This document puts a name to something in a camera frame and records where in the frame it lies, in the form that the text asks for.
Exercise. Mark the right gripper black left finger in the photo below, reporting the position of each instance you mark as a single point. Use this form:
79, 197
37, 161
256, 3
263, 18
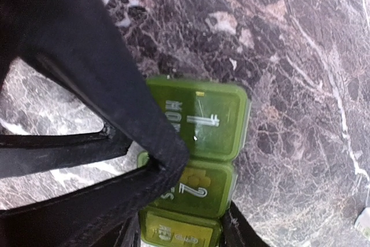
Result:
129, 233

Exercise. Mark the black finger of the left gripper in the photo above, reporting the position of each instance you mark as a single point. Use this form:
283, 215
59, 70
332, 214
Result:
77, 44

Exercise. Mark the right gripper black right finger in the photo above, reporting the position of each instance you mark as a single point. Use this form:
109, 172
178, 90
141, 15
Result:
237, 232

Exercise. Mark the green weekly pill organizer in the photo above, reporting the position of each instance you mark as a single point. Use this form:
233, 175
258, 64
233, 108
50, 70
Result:
212, 119

